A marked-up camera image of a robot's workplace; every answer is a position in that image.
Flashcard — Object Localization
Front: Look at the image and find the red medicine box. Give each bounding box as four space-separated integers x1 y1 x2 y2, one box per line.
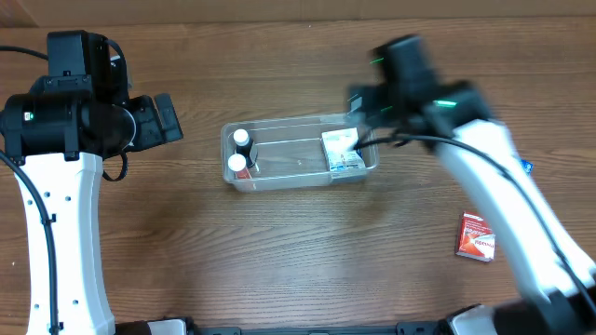
455 211 495 262

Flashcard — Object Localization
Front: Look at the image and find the clear plastic container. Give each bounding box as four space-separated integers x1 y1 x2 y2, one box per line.
221 114 380 193

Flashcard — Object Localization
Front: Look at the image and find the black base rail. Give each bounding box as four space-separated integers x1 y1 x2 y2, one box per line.
115 316 448 335

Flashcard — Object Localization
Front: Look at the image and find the black bottle white cap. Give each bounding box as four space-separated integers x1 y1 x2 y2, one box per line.
233 128 258 168

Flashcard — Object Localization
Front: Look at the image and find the blue medicine box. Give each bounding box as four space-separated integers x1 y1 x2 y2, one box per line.
521 159 534 175

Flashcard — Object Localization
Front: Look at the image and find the orange tube white cap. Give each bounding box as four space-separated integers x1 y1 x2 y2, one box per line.
227 154 251 180

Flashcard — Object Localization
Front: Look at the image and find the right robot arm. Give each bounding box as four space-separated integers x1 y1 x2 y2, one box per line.
350 34 595 334

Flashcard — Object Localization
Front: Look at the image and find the left black cable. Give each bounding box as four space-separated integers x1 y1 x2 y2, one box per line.
0 44 64 335

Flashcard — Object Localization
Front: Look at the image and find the white bandage box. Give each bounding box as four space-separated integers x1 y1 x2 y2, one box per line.
321 127 366 172

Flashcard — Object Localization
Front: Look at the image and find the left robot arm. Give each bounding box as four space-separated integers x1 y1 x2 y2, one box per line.
1 31 193 335

